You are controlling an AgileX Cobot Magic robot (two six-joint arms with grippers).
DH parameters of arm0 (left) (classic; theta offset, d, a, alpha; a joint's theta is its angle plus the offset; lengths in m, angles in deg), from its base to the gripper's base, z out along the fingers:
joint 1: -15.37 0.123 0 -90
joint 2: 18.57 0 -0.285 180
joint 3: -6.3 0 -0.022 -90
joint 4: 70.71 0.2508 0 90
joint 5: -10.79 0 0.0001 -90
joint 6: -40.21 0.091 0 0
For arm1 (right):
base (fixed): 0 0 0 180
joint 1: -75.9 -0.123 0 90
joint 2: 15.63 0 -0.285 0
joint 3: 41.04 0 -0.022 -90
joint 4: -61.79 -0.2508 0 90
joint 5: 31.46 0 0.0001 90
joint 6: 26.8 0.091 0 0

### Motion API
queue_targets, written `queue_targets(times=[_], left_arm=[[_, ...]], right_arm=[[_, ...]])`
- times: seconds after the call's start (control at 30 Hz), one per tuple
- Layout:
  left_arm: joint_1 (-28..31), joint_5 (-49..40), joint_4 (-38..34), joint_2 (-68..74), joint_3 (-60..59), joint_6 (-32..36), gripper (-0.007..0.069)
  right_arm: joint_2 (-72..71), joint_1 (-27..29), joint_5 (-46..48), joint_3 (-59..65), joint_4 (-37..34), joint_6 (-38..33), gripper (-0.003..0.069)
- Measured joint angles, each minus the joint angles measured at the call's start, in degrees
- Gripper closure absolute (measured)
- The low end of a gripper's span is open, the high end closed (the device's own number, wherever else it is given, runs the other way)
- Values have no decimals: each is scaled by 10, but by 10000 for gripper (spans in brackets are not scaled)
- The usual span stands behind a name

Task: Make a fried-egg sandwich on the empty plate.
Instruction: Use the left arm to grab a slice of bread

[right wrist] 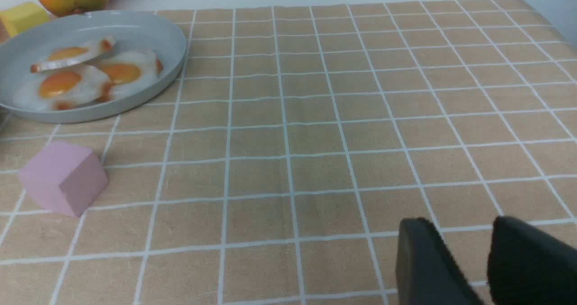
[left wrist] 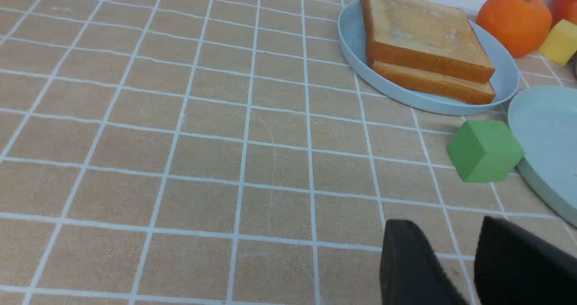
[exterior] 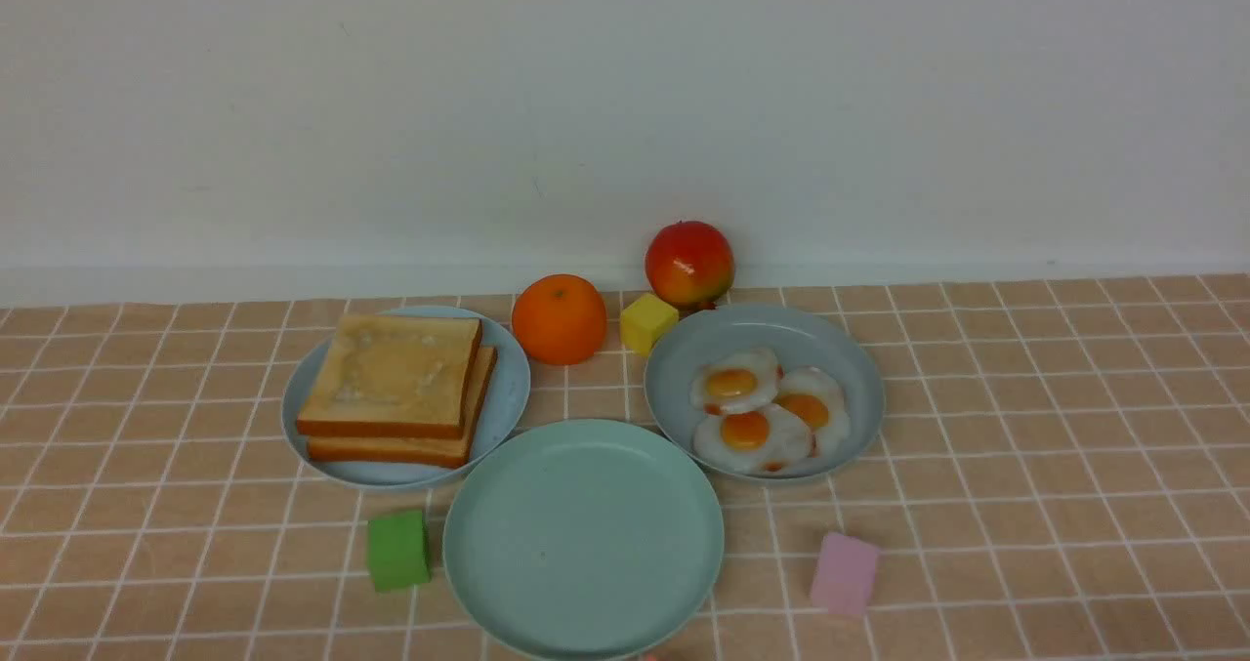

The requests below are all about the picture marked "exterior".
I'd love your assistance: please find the fried egg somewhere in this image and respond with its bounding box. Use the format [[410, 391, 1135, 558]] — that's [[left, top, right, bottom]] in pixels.
[[690, 347, 784, 416], [775, 366, 853, 459], [693, 404, 813, 477]]

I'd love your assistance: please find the toast slice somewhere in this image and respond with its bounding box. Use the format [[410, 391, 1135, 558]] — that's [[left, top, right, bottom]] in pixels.
[[308, 346, 498, 469], [296, 314, 483, 439]]

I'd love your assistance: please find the yellow cube block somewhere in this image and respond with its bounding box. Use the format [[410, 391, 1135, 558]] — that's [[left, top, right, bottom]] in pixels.
[[620, 292, 680, 355]]

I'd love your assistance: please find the orange fruit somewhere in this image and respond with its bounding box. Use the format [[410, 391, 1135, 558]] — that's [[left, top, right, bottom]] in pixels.
[[513, 274, 608, 366]]

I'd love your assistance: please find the red yellow apple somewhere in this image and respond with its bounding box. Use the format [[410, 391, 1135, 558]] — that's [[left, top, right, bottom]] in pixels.
[[645, 221, 736, 312]]

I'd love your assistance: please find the grey blue plate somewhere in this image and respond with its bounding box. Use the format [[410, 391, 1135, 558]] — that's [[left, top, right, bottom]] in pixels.
[[644, 304, 888, 482]]

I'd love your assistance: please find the teal green plate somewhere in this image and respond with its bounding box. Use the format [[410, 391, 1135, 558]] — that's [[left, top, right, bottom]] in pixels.
[[441, 419, 725, 660]]

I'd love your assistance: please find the green cube block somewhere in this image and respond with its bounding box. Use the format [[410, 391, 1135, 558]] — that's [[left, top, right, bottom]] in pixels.
[[366, 510, 433, 594]]

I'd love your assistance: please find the pink cube block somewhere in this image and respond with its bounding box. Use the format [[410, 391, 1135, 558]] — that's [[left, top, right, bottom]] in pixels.
[[810, 532, 880, 620]]

